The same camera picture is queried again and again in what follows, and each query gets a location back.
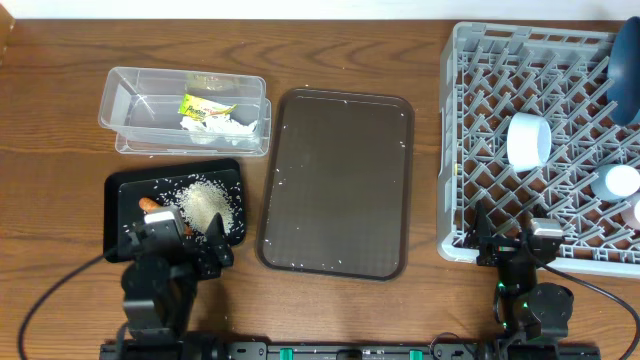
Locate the white tissue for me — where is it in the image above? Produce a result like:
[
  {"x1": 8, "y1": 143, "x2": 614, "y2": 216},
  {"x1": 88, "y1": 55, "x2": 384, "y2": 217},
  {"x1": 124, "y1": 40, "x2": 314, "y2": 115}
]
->
[{"x1": 180, "y1": 114, "x2": 259, "y2": 146}]

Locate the orange carrot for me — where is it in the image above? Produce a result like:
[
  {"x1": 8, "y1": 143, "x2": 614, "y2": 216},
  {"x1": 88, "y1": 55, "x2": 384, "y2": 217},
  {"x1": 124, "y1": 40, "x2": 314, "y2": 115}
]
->
[{"x1": 138, "y1": 197, "x2": 160, "y2": 213}]

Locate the dark brown serving tray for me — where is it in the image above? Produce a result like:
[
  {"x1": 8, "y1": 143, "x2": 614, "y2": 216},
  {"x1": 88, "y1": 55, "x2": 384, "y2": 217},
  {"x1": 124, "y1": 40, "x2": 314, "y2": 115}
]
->
[{"x1": 256, "y1": 88, "x2": 414, "y2": 281}]

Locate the clear plastic waste bin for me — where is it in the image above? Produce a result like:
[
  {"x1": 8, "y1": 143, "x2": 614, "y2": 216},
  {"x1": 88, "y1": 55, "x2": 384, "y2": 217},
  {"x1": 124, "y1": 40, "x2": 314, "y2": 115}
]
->
[{"x1": 98, "y1": 67, "x2": 271, "y2": 157}]

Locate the small blue cup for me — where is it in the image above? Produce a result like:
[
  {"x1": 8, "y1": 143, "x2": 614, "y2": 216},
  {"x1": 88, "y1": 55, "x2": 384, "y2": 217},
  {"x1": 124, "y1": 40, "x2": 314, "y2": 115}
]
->
[{"x1": 590, "y1": 164, "x2": 639, "y2": 202}]

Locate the pile of white rice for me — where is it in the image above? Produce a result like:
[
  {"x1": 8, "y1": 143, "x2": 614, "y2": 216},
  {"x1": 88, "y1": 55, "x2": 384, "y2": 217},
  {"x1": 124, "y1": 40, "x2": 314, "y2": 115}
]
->
[{"x1": 174, "y1": 181, "x2": 234, "y2": 235}]

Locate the dark blue plate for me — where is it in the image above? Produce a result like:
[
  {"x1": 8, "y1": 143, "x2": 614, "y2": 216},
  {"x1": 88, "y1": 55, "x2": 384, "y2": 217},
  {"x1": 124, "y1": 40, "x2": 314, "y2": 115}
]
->
[{"x1": 607, "y1": 16, "x2": 639, "y2": 126}]

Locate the black plastic bin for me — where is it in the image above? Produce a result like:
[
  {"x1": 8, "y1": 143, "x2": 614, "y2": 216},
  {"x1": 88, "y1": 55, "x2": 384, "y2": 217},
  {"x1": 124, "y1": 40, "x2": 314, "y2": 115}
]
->
[{"x1": 103, "y1": 158, "x2": 247, "y2": 263}]

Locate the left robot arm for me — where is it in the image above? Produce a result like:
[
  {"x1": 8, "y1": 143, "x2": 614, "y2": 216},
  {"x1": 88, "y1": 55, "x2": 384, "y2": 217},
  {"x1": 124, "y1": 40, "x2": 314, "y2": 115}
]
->
[{"x1": 121, "y1": 214, "x2": 234, "y2": 345}]

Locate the yellow-green snack wrapper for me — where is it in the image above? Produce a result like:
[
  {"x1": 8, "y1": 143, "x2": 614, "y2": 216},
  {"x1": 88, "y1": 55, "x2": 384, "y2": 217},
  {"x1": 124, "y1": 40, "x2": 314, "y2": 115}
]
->
[{"x1": 178, "y1": 94, "x2": 237, "y2": 121}]

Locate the grey dishwasher rack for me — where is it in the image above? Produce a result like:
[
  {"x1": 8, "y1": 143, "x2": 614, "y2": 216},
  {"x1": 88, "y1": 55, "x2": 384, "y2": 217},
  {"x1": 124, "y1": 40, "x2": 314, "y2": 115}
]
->
[{"x1": 437, "y1": 22, "x2": 639, "y2": 278}]

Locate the light blue bowl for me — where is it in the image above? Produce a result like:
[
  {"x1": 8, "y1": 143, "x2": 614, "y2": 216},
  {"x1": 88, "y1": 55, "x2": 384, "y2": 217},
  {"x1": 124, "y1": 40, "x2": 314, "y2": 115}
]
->
[{"x1": 506, "y1": 113, "x2": 552, "y2": 173}]

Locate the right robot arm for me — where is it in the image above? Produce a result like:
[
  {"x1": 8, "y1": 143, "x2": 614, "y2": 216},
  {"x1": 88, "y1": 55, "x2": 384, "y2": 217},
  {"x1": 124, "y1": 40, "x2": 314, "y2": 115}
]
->
[{"x1": 464, "y1": 202, "x2": 574, "y2": 359}]

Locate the white and pink cup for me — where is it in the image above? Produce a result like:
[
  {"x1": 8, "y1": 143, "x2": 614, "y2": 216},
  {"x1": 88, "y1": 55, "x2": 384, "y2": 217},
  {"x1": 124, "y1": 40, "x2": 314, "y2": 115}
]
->
[{"x1": 621, "y1": 193, "x2": 640, "y2": 230}]

